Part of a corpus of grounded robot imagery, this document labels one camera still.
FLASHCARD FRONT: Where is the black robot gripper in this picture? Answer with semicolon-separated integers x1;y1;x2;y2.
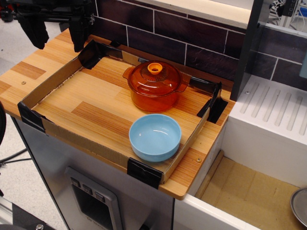
6;0;94;52

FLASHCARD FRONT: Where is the dark grey vertical post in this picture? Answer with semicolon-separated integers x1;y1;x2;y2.
230;0;263;101

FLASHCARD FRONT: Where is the orange glass pot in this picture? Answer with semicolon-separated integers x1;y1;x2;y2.
123;62;190;113

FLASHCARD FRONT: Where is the orange glass pot lid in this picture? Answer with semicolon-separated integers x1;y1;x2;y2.
123;61;186;97

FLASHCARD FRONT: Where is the white toy sink drainboard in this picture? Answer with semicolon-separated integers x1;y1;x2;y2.
222;76;307;187

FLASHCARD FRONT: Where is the metal bowl edge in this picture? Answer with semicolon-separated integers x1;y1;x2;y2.
290;188;307;227

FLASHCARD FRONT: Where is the light blue bowl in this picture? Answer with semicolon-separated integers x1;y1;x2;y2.
129;114;182;162

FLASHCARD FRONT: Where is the cardboard fence with black tape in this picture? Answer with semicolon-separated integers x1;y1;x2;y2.
18;40;234;188

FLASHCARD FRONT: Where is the silver toy dishwasher front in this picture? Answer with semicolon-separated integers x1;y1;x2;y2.
13;119;174;230

